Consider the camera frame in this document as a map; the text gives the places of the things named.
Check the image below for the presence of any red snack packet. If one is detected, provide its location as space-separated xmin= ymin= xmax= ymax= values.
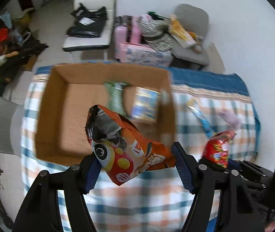
xmin=202 ymin=130 xmax=236 ymax=169

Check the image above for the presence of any orange snack bag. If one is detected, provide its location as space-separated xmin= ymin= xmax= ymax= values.
xmin=85 ymin=105 xmax=176 ymax=186

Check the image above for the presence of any lilac soft cloth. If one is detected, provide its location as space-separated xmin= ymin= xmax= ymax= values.
xmin=219 ymin=110 xmax=242 ymax=129

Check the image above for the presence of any blue yellow stick packet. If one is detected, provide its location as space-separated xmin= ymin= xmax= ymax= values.
xmin=187 ymin=98 xmax=215 ymax=139

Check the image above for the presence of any green patterned packet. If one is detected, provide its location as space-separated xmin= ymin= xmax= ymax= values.
xmin=104 ymin=82 xmax=128 ymax=117

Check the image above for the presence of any right hand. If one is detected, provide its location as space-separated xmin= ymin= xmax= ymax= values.
xmin=264 ymin=220 xmax=275 ymax=232

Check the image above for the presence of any plaid blanket blue border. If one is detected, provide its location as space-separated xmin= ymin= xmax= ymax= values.
xmin=20 ymin=66 xmax=260 ymax=231

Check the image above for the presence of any cardboard box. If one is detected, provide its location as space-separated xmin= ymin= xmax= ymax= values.
xmin=34 ymin=62 xmax=176 ymax=166

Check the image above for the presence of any beige board on floor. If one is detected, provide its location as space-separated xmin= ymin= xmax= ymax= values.
xmin=206 ymin=43 xmax=226 ymax=74

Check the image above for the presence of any tape roll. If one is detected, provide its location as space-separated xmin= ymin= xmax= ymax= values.
xmin=191 ymin=44 xmax=203 ymax=54

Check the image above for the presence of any yellow white snack bag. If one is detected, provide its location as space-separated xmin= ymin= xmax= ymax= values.
xmin=169 ymin=14 xmax=197 ymax=49

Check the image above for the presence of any pink suitcase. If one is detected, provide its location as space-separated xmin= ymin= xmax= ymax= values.
xmin=114 ymin=15 xmax=141 ymax=60

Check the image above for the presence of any grey chair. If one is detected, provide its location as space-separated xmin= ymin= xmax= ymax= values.
xmin=169 ymin=4 xmax=209 ymax=70

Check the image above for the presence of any black plastic bag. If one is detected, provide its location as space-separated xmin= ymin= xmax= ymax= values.
xmin=66 ymin=3 xmax=107 ymax=38

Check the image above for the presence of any patterned bucket hat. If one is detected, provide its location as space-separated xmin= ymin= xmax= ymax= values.
xmin=136 ymin=14 xmax=173 ymax=52

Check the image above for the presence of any white chair black frame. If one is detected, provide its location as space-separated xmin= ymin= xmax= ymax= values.
xmin=62 ymin=0 xmax=117 ymax=52

